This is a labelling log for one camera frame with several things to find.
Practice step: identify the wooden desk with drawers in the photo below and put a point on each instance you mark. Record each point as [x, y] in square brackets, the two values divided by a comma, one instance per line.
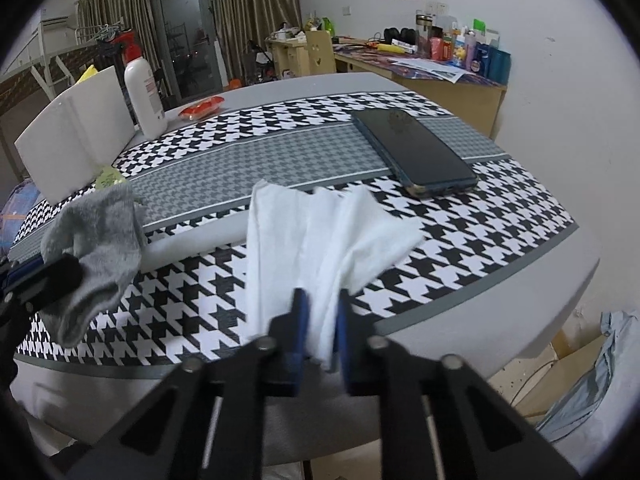
[285, 57]

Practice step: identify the white pump lotion bottle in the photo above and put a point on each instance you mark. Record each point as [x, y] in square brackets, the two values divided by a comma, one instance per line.
[145, 100]

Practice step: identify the green bottle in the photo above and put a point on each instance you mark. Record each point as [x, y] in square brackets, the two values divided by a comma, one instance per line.
[328, 24]

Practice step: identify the grey sock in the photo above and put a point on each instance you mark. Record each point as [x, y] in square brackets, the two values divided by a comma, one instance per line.
[100, 250]

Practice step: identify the cardboard box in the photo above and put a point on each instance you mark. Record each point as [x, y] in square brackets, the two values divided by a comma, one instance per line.
[545, 385]

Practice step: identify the dark smartphone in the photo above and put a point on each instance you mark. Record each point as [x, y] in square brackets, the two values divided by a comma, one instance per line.
[415, 152]

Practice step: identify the white air conditioner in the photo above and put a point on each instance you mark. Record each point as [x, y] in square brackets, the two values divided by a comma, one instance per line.
[54, 21]

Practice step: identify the brown curtain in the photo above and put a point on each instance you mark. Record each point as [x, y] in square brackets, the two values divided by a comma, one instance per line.
[120, 15]
[255, 5]

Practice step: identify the glass balcony door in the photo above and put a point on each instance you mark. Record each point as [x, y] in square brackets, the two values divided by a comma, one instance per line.
[187, 40]

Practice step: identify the blue plaid quilt bundle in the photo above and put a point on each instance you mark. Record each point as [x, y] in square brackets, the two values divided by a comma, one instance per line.
[17, 215]

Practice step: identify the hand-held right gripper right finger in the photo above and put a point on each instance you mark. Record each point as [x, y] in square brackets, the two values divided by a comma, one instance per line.
[345, 345]

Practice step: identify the group of toiletry bottles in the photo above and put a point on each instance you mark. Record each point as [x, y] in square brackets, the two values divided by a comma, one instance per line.
[475, 52]

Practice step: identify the yellow packet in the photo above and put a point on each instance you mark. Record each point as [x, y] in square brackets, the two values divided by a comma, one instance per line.
[390, 49]

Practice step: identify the red snack packet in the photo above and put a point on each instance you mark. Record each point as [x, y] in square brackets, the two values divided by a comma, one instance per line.
[201, 108]

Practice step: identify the white paper sheet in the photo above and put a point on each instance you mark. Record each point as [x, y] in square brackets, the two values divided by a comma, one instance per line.
[320, 245]

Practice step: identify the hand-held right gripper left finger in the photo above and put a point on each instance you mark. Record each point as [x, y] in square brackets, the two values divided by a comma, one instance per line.
[301, 330]

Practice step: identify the light blue cloth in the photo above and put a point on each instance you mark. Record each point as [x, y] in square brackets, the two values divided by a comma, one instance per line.
[600, 385]

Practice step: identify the houndstooth tablecloth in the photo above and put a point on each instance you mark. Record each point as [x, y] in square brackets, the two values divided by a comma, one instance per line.
[280, 155]

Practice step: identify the wooden smiley chair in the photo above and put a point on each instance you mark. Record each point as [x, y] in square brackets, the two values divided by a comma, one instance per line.
[320, 57]

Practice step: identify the metal bunk bed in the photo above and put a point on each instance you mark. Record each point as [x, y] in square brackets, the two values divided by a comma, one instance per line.
[20, 75]

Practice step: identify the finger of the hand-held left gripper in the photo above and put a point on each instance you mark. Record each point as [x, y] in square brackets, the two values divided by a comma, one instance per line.
[45, 280]

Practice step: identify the yellow sponge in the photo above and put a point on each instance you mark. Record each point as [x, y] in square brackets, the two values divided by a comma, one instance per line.
[87, 74]

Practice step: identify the clothes hanger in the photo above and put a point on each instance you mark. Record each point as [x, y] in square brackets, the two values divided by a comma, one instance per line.
[110, 32]

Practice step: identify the black headphones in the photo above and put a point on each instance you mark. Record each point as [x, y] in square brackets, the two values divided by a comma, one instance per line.
[400, 35]

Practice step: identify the white foam box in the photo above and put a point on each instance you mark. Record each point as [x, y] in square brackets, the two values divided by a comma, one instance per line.
[70, 140]

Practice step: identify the wooden desk with printed cover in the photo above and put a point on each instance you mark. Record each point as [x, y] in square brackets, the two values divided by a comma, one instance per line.
[450, 100]

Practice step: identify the printed paper sheets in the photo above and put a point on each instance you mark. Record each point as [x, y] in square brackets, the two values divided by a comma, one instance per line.
[430, 70]

